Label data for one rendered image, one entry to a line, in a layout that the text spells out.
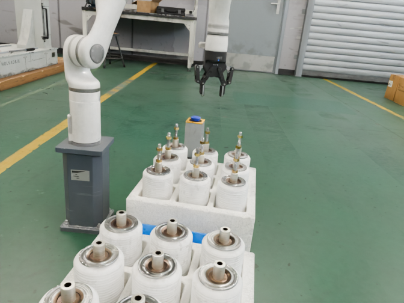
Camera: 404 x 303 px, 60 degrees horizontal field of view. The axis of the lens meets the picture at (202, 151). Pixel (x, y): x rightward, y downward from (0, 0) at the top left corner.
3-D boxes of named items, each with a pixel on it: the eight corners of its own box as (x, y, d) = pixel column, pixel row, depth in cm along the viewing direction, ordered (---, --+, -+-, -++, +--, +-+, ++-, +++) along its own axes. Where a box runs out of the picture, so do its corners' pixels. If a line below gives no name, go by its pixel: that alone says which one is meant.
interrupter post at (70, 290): (58, 305, 56) (56, 288, 55) (65, 294, 58) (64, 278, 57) (71, 307, 56) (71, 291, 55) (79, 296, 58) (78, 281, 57)
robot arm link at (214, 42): (221, 49, 125) (223, 31, 123) (232, 52, 115) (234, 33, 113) (197, 47, 122) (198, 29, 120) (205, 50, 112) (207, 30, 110)
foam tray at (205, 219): (125, 247, 111) (125, 198, 105) (157, 193, 147) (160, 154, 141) (246, 269, 107) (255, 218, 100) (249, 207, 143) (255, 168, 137)
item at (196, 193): (198, 238, 108) (202, 185, 101) (171, 228, 111) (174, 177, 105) (210, 223, 116) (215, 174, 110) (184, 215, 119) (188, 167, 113)
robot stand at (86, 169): (59, 231, 116) (54, 147, 106) (76, 209, 130) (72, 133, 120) (103, 235, 116) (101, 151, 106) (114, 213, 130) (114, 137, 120)
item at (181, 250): (142, 306, 80) (144, 240, 74) (153, 279, 89) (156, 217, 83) (183, 314, 79) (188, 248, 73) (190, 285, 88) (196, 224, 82)
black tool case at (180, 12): (156, 14, 531) (157, 6, 527) (183, 16, 536) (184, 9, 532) (156, 13, 499) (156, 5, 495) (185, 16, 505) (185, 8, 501)
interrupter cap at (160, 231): (150, 240, 75) (150, 237, 75) (159, 222, 82) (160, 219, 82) (184, 246, 74) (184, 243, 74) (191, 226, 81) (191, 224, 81)
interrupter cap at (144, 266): (131, 276, 64) (131, 273, 64) (144, 252, 71) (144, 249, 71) (172, 284, 63) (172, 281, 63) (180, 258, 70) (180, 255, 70)
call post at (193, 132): (180, 190, 152) (185, 122, 141) (183, 183, 158) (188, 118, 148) (196, 193, 151) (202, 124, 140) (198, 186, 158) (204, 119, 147)
